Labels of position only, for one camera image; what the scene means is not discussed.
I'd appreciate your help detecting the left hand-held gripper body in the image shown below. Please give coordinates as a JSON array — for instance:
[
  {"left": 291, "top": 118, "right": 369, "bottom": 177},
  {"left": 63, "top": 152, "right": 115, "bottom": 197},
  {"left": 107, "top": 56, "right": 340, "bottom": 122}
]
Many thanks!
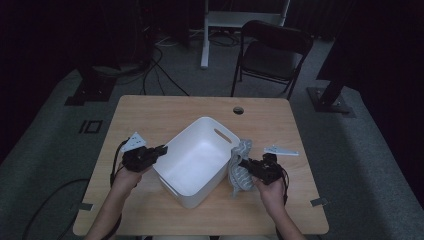
[{"left": 120, "top": 131, "right": 158, "bottom": 173}]

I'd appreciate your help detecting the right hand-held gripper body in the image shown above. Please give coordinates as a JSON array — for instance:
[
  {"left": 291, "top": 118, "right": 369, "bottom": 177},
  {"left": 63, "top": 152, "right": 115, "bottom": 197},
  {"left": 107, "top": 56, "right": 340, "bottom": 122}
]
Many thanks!
[{"left": 250, "top": 144, "right": 300, "bottom": 186}]

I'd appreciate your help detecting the grey dish cloth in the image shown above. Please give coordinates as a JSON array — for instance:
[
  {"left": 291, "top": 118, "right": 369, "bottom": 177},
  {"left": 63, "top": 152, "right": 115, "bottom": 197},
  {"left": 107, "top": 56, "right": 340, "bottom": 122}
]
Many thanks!
[{"left": 227, "top": 138, "right": 258, "bottom": 198}]

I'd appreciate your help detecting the white plastic bin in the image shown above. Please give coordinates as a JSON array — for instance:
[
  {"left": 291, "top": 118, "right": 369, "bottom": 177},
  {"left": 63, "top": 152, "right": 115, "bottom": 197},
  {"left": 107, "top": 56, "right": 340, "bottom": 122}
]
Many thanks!
[{"left": 152, "top": 116, "right": 242, "bottom": 210}]

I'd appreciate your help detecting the person's left hand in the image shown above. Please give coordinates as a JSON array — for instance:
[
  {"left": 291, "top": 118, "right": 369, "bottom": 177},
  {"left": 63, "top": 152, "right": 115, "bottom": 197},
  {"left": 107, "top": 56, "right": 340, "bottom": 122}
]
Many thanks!
[{"left": 110, "top": 165, "right": 153, "bottom": 198}]

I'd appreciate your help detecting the person's right hand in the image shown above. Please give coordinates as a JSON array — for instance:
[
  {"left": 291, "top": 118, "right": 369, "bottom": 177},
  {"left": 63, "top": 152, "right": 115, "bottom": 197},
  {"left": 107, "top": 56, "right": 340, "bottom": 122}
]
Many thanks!
[{"left": 252, "top": 175, "right": 288, "bottom": 215}]

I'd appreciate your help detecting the black folding chair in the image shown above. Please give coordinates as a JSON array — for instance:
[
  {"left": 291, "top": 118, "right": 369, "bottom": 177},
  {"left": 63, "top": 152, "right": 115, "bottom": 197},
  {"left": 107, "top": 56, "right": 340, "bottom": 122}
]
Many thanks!
[{"left": 230, "top": 19, "right": 314, "bottom": 101}]

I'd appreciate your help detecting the dark equipment with red lights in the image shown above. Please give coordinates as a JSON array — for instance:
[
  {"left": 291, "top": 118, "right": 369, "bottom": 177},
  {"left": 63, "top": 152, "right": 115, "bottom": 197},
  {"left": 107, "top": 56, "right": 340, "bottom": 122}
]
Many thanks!
[{"left": 134, "top": 0, "right": 158, "bottom": 64}]

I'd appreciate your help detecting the white metal stand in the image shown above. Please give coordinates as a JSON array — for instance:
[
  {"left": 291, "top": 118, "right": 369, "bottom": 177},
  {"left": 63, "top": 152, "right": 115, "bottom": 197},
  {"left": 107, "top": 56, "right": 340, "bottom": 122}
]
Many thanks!
[{"left": 200, "top": 0, "right": 291, "bottom": 70}]

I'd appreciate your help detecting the left hand-held gripper cable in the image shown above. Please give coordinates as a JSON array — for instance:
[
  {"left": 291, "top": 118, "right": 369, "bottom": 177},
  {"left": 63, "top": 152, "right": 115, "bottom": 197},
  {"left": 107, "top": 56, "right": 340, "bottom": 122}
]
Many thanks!
[{"left": 109, "top": 139, "right": 132, "bottom": 240}]

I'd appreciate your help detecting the hand-held gripper cable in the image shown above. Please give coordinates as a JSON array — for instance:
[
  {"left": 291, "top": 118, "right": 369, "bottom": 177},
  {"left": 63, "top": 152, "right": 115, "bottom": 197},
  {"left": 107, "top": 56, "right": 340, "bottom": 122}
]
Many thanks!
[
  {"left": 109, "top": 139, "right": 132, "bottom": 240},
  {"left": 279, "top": 165, "right": 291, "bottom": 206}
]

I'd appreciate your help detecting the right hand-held gripper cable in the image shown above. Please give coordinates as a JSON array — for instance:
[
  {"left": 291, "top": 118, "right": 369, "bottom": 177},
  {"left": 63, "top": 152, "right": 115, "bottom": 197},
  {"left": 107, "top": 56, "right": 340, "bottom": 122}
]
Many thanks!
[{"left": 279, "top": 165, "right": 291, "bottom": 206}]

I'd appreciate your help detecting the bundle of thin floor cables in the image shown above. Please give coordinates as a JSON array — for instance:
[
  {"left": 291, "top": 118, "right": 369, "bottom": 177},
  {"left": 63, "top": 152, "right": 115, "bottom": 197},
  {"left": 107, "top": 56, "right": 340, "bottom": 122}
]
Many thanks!
[{"left": 114, "top": 31, "right": 241, "bottom": 98}]

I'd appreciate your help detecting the black stand with base plate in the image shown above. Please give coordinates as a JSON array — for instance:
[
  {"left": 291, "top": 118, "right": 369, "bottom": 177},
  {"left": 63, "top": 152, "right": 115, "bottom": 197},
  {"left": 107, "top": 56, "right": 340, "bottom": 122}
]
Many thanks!
[
  {"left": 64, "top": 64, "right": 118, "bottom": 107},
  {"left": 306, "top": 33, "right": 357, "bottom": 118}
]

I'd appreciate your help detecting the thick black floor cable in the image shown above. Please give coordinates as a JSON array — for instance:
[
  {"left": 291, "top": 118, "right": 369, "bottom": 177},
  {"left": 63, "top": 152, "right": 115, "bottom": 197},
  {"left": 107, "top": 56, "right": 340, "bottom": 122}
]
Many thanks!
[{"left": 21, "top": 178, "right": 91, "bottom": 240}]

